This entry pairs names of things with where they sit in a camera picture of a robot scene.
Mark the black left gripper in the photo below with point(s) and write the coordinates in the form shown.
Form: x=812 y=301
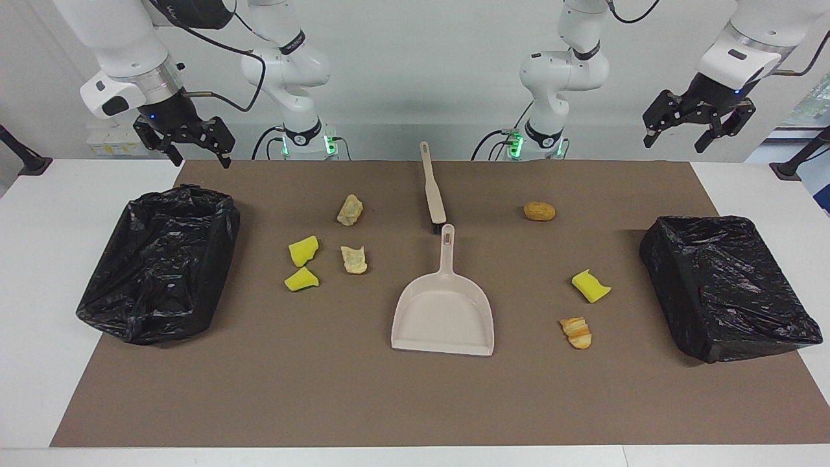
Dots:
x=713 y=94

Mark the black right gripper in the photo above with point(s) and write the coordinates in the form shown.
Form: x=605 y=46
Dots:
x=172 y=113

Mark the yellow sponge piece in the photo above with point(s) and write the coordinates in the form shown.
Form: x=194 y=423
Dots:
x=591 y=286
x=301 y=279
x=303 y=250

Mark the pale toy dumpling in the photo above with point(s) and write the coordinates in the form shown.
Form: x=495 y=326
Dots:
x=354 y=259
x=350 y=209

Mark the brown toy bread roll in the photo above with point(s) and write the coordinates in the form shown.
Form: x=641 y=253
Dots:
x=539 y=211

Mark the toy croissant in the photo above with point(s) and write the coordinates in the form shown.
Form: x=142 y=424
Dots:
x=576 y=333

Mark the beige hand brush black bristles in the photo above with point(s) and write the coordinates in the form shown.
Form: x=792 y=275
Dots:
x=433 y=194

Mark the beige plastic dustpan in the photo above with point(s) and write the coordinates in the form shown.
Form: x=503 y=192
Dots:
x=444 y=311

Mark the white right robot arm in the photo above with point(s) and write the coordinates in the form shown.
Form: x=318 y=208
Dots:
x=123 y=39

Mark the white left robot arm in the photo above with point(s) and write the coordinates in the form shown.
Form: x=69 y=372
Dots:
x=564 y=71

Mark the black bag lined bin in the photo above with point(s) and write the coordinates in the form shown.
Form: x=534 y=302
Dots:
x=726 y=292
x=162 y=272

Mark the black stand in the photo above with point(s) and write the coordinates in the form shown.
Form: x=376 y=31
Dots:
x=26 y=162
x=797 y=162

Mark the glass window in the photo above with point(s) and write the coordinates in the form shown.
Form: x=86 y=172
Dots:
x=814 y=104

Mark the brown table mat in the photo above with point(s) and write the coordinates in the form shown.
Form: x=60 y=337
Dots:
x=415 y=395

